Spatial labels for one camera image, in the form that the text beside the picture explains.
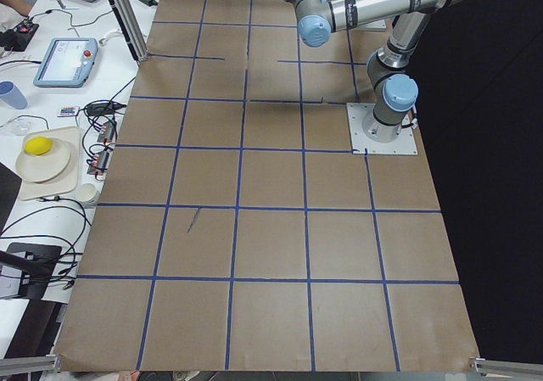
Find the yellow lemon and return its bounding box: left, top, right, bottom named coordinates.
left=24, top=136, right=53, bottom=156

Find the beige round plate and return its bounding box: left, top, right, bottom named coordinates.
left=15, top=139, right=70, bottom=182

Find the lower small circuit board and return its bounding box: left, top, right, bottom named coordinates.
left=87, top=150, right=110, bottom=176

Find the beige rectangular tray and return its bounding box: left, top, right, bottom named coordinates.
left=15, top=126, right=81, bottom=200

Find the brown paper table cover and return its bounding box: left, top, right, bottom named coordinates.
left=55, top=0, right=478, bottom=372

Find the aluminium frame post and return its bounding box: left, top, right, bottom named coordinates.
left=108, top=0, right=148, bottom=63

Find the black tripod base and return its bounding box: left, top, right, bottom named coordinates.
left=1, top=242, right=62, bottom=300

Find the small circuit board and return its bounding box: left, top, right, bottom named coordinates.
left=97, top=120, right=117, bottom=143
left=87, top=150, right=110, bottom=176

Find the near blue teach pendant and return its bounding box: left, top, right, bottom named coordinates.
left=33, top=38, right=98, bottom=88

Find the white paper cup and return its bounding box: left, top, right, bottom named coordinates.
left=75, top=183, right=100, bottom=207

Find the upper small circuit board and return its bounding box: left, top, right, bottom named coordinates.
left=97, top=120, right=117, bottom=143

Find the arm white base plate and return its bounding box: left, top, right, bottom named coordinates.
left=346, top=103, right=417, bottom=155

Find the black device with red button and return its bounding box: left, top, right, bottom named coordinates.
left=1, top=21, right=39, bottom=52

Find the small remote control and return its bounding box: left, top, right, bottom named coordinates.
left=57, top=106, right=80, bottom=117

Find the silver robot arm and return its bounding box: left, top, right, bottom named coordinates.
left=284, top=0, right=463, bottom=143

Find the light blue plastic cup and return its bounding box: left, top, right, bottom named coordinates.
left=0, top=81, right=28, bottom=109

